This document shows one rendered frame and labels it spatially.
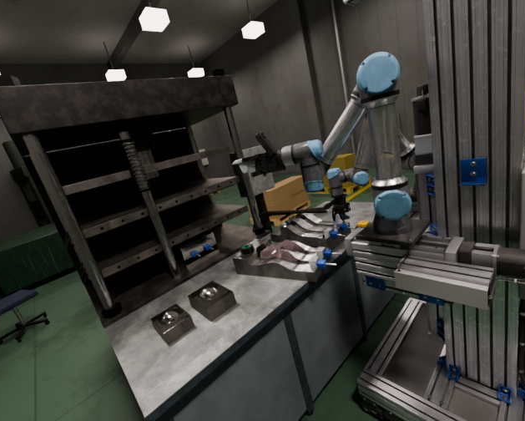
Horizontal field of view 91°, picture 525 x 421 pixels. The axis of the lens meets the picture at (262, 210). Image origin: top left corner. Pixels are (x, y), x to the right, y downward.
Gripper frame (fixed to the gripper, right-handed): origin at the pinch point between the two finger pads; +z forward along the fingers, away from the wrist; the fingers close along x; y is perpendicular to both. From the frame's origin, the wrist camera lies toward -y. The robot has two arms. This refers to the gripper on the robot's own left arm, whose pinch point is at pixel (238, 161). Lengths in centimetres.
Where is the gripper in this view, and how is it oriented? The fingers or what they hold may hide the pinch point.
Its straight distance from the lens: 112.0
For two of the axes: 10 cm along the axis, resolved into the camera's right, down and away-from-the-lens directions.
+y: 1.9, 9.7, 1.4
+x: 3.8, -2.0, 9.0
